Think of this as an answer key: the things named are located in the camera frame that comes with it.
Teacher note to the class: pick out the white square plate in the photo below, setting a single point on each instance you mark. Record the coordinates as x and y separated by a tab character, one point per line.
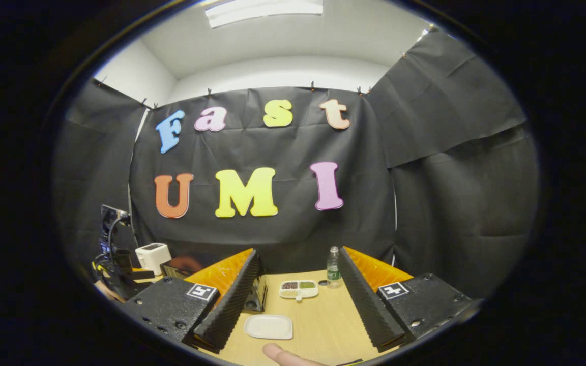
268	327

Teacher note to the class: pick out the black electric oven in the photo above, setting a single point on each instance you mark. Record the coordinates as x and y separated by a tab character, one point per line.
257	297

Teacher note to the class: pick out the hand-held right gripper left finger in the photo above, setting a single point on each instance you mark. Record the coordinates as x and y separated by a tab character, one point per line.
227	307

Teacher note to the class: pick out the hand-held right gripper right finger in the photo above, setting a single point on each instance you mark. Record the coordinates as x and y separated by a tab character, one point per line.
369	305

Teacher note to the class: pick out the white toaster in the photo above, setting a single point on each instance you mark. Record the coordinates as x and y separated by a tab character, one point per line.
153	256

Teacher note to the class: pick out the clear plastic water bottle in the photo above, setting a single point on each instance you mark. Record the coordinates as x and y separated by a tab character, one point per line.
333	269

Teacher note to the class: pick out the white divided dish with beans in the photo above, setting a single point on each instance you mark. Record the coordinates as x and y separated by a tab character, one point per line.
299	291

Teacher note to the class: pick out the black backdrop cloth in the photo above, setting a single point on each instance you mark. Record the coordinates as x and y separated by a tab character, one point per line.
272	147

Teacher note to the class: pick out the large ceiling light panel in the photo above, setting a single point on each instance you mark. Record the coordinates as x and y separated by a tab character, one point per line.
262	11

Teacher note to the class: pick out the small ceiling light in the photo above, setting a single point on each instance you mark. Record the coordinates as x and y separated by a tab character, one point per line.
425	34

